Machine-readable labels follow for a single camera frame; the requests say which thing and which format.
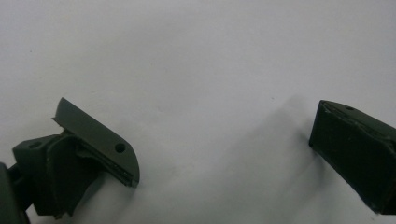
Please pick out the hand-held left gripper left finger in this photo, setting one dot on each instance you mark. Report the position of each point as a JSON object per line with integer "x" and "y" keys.
{"x": 77, "y": 155}

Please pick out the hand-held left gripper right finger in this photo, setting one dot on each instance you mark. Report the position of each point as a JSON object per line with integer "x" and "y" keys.
{"x": 355, "y": 149}

